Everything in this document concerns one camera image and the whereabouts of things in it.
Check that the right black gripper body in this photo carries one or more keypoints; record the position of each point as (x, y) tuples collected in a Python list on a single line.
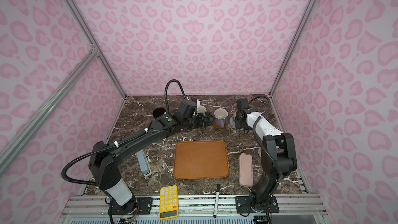
[(239, 124)]

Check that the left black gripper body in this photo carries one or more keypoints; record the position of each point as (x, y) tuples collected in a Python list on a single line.
[(198, 121)]

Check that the blue mug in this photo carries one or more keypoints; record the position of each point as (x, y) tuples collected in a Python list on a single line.
[(202, 109)]

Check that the lilac mug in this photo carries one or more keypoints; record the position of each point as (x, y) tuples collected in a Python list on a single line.
[(221, 116)]

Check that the black cup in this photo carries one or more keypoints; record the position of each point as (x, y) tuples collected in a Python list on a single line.
[(159, 112)]

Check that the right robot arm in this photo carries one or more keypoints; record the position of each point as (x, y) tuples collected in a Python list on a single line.
[(278, 160)]

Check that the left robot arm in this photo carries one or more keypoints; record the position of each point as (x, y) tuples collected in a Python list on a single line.
[(104, 164)]

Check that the grey woven coaster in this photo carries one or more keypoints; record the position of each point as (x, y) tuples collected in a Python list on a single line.
[(232, 122)]

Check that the brown wooden coaster right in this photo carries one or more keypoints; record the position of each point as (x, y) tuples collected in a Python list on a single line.
[(219, 127)]

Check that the pink case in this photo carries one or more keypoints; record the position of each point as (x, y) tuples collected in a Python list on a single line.
[(246, 171)]

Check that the blue grey stapler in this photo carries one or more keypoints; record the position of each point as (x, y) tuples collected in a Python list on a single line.
[(143, 162)]

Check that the black marker pen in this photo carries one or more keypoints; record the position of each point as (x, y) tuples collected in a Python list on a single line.
[(215, 212)]

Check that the yellow calculator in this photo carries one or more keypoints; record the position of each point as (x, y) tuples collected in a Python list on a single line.
[(168, 207)]

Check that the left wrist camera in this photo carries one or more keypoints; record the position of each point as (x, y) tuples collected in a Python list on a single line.
[(187, 109)]

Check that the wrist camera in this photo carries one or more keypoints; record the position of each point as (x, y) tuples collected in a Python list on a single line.
[(244, 107), (187, 109)]

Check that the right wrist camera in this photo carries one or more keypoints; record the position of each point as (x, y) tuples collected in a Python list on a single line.
[(244, 107)]

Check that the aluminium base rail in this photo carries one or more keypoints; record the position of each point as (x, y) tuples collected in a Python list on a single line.
[(198, 209)]

